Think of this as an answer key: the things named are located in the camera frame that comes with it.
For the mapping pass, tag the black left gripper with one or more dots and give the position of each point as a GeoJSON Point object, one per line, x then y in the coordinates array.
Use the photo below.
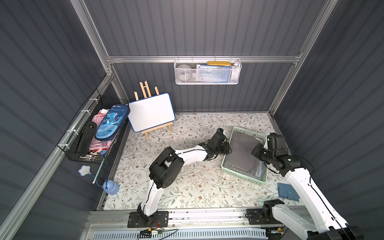
{"type": "Point", "coordinates": [222, 144]}

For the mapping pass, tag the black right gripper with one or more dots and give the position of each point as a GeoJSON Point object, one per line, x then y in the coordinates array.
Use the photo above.
{"type": "Point", "coordinates": [259, 150]}

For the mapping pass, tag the plain grey pillowcase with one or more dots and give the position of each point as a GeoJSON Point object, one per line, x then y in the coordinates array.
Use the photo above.
{"type": "Point", "coordinates": [243, 153]}

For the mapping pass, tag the mint green plastic basket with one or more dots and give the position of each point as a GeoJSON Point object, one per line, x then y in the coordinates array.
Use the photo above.
{"type": "Point", "coordinates": [240, 175]}

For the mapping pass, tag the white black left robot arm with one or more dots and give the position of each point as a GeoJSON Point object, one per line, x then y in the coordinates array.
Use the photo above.
{"type": "Point", "coordinates": [166, 167]}

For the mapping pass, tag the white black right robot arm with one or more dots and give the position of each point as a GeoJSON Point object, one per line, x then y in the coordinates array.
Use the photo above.
{"type": "Point", "coordinates": [327, 223]}

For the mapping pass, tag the blue packet in mesh basket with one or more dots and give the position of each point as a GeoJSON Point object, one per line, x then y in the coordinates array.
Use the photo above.
{"type": "Point", "coordinates": [213, 74]}

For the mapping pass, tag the white mesh hanging basket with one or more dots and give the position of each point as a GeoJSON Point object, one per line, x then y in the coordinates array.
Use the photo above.
{"type": "Point", "coordinates": [234, 77]}

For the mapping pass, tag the yellow item in mesh basket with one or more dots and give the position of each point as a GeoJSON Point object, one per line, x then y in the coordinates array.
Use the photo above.
{"type": "Point", "coordinates": [219, 63]}

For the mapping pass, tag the small blue cloth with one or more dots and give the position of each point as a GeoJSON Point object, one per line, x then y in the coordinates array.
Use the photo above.
{"type": "Point", "coordinates": [286, 191]}

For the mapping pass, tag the floral table mat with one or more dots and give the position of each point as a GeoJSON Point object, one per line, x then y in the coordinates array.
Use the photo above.
{"type": "Point", "coordinates": [199, 185]}

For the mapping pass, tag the white board on easel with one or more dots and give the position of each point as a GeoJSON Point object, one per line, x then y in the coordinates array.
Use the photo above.
{"type": "Point", "coordinates": [151, 112]}

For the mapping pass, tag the white tape roll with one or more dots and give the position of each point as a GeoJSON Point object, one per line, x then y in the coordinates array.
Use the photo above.
{"type": "Point", "coordinates": [183, 73]}

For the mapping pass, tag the blue shark pencil case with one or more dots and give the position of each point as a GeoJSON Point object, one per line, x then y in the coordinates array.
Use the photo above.
{"type": "Point", "coordinates": [112, 123]}

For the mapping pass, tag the light blue round object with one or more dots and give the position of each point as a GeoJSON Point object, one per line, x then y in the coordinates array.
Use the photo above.
{"type": "Point", "coordinates": [111, 187]}

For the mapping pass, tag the white flower-shaped hook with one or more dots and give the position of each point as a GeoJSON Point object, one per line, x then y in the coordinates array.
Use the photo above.
{"type": "Point", "coordinates": [84, 170]}

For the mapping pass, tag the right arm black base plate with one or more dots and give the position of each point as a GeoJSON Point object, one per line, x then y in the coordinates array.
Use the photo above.
{"type": "Point", "coordinates": [259, 217]}

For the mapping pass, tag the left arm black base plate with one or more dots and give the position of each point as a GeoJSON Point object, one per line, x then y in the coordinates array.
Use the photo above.
{"type": "Point", "coordinates": [139, 220]}

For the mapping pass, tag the pink item in wire basket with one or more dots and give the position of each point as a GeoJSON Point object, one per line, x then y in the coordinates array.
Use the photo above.
{"type": "Point", "coordinates": [97, 146]}

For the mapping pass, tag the black wire wall basket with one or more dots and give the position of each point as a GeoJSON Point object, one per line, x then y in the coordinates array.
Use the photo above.
{"type": "Point", "coordinates": [70, 143]}

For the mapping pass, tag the black object in wire basket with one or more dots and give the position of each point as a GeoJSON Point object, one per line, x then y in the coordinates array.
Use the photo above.
{"type": "Point", "coordinates": [86, 138]}

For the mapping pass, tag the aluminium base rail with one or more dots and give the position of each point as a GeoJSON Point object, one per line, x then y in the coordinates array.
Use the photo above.
{"type": "Point", "coordinates": [117, 220]}

